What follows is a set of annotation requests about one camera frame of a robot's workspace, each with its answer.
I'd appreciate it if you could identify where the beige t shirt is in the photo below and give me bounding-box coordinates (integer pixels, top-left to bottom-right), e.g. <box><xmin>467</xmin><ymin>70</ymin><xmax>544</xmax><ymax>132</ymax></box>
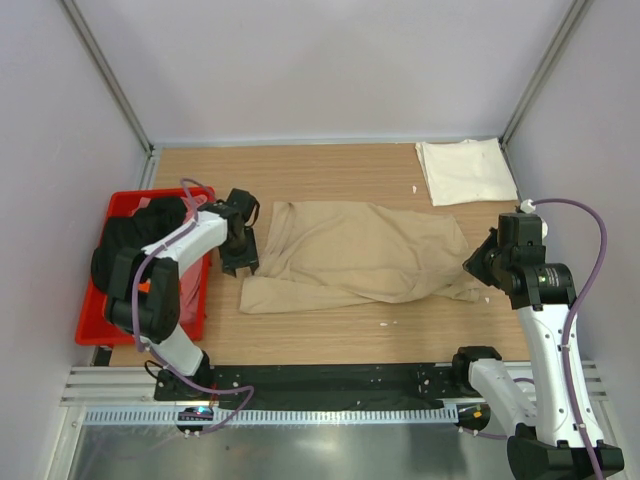
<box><xmin>239</xmin><ymin>201</ymin><xmax>480</xmax><ymax>314</ymax></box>

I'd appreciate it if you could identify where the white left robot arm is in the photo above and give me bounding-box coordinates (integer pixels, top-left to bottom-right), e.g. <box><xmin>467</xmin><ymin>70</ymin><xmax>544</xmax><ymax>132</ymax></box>
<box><xmin>104</xmin><ymin>188</ymin><xmax>260</xmax><ymax>400</ymax></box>

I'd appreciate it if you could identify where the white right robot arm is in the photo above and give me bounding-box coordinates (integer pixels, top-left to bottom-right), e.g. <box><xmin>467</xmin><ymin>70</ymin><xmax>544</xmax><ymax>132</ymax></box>
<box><xmin>450</xmin><ymin>212</ymin><xmax>625</xmax><ymax>479</ymax></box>

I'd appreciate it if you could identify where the pink t shirt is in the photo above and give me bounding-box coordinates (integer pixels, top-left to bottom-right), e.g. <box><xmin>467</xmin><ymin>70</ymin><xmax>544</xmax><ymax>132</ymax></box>
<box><xmin>130</xmin><ymin>194</ymin><xmax>208</xmax><ymax>325</ymax></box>

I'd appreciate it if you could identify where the orange t shirt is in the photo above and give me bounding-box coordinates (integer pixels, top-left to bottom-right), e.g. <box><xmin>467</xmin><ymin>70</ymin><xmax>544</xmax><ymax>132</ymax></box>
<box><xmin>138</xmin><ymin>280</ymin><xmax>151</xmax><ymax>294</ymax></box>

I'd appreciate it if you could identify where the folded white t shirt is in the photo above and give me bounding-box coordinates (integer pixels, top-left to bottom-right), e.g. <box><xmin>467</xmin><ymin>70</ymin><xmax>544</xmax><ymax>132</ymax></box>
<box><xmin>415</xmin><ymin>138</ymin><xmax>518</xmax><ymax>207</ymax></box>

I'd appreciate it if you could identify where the black t shirt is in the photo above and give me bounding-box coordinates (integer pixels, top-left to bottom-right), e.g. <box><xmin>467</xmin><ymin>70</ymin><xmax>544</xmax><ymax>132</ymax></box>
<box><xmin>91</xmin><ymin>196</ymin><xmax>187</xmax><ymax>294</ymax></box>

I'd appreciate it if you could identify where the red plastic bin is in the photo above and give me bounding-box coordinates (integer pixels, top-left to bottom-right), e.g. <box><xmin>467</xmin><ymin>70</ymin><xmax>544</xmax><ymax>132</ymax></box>
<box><xmin>75</xmin><ymin>188</ymin><xmax>213</xmax><ymax>347</ymax></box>

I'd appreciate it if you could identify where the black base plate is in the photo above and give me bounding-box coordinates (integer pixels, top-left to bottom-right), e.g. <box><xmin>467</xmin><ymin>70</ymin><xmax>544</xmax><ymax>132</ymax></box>
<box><xmin>153</xmin><ymin>363</ymin><xmax>494</xmax><ymax>402</ymax></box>

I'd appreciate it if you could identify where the slotted cable duct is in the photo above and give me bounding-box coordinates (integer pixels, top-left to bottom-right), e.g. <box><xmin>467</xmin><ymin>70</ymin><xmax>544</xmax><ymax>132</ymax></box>
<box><xmin>83</xmin><ymin>405</ymin><xmax>458</xmax><ymax>427</ymax></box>

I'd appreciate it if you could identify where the aluminium rail profile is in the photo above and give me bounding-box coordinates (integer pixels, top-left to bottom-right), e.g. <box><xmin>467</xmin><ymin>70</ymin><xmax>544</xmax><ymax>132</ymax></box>
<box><xmin>60</xmin><ymin>366</ymin><xmax>156</xmax><ymax>407</ymax></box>

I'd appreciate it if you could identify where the right aluminium frame post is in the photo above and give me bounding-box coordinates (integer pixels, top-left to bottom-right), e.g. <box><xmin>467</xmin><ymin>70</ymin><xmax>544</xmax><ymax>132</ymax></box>
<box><xmin>499</xmin><ymin>0</ymin><xmax>595</xmax><ymax>147</ymax></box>

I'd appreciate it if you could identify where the aluminium frame post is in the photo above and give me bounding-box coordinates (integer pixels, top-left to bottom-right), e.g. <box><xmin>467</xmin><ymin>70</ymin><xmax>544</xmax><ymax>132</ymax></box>
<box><xmin>60</xmin><ymin>0</ymin><xmax>155</xmax><ymax>154</ymax></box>
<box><xmin>499</xmin><ymin>0</ymin><xmax>595</xmax><ymax>147</ymax></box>

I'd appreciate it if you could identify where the left aluminium frame post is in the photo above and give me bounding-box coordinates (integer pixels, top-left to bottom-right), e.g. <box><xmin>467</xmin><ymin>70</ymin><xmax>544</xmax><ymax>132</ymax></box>
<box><xmin>60</xmin><ymin>0</ymin><xmax>155</xmax><ymax>154</ymax></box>

